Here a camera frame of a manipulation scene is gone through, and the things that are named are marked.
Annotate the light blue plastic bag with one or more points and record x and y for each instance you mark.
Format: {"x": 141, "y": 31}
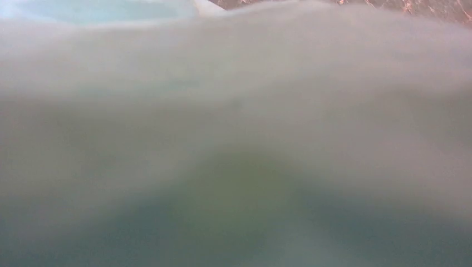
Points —
{"x": 296, "y": 133}

